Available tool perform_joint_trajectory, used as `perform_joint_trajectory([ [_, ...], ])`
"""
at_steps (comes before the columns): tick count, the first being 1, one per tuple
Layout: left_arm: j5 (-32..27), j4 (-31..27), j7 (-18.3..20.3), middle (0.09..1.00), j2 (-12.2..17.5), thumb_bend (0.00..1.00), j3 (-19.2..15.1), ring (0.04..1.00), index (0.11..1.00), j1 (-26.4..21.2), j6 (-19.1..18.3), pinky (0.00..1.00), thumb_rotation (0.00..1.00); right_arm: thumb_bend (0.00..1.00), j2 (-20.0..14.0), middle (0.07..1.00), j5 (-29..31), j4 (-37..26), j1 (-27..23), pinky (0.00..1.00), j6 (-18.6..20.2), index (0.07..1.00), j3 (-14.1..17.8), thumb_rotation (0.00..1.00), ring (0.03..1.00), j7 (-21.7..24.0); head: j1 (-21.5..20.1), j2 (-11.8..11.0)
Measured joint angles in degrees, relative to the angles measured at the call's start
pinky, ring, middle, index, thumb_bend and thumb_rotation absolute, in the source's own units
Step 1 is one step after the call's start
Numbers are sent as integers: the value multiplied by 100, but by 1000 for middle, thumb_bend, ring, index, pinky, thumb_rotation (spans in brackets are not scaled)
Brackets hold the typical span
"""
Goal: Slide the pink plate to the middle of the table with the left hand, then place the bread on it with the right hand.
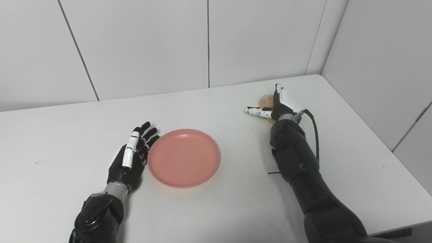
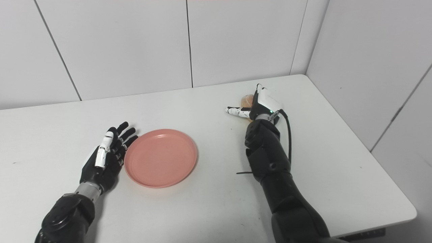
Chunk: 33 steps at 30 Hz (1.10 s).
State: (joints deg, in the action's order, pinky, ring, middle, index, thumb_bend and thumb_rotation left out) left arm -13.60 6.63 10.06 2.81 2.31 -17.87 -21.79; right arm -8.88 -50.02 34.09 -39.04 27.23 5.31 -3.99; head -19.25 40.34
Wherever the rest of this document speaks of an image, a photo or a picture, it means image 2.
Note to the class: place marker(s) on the yellow-orange peeled fruit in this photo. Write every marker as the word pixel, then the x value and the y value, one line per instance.
pixel 247 100

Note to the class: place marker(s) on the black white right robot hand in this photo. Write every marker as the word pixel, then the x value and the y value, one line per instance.
pixel 265 103

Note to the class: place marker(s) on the black table control panel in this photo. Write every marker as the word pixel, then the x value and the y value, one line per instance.
pixel 367 234

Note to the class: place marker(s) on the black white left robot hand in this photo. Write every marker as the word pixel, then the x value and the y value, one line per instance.
pixel 101 173

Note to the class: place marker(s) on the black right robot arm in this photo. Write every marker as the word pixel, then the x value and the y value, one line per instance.
pixel 276 175

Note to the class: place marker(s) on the pink round plate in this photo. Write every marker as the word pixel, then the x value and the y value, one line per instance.
pixel 161 158

